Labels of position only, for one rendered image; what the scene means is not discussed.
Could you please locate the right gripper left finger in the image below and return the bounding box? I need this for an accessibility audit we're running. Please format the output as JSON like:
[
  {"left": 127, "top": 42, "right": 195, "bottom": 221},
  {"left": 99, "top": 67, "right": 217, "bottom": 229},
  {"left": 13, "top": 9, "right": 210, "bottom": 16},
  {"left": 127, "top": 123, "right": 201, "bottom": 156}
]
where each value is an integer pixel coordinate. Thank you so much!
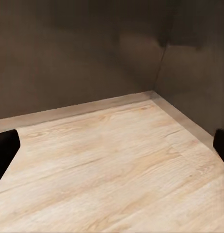
[{"left": 0, "top": 129, "right": 20, "bottom": 180}]

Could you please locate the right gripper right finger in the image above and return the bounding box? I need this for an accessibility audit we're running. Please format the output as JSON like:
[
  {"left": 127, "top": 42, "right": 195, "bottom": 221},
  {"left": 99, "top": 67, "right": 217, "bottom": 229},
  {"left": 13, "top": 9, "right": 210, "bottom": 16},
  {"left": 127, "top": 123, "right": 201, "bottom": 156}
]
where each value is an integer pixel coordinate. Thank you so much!
[{"left": 213, "top": 129, "right": 224, "bottom": 162}]

